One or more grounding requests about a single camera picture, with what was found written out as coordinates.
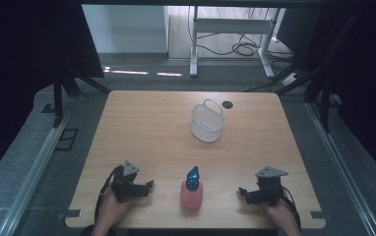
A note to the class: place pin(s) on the aluminium floor rail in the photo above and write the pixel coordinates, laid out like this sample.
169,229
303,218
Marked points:
33,173
342,167

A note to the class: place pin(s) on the black metal stand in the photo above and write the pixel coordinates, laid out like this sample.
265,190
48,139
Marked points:
324,105
58,105

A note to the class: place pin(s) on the person's right hand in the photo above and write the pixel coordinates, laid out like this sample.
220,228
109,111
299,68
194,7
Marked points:
282,214

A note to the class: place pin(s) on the person's left hand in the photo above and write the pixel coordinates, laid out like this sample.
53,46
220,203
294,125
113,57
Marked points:
113,208

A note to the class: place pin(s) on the black floor bracket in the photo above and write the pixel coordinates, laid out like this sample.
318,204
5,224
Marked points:
66,139

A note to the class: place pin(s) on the dark curtain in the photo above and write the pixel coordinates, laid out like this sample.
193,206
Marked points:
369,82
25,65

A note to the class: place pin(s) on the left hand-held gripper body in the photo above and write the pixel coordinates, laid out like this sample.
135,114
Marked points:
125,183

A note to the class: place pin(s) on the white desk frame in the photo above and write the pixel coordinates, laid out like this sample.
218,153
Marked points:
232,25

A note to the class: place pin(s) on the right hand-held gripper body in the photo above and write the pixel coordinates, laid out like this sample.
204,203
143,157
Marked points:
268,190

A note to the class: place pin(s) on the white mesh basket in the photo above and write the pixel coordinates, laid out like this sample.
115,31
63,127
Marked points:
207,123

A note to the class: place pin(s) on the white power strip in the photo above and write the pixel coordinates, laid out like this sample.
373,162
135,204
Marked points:
290,79

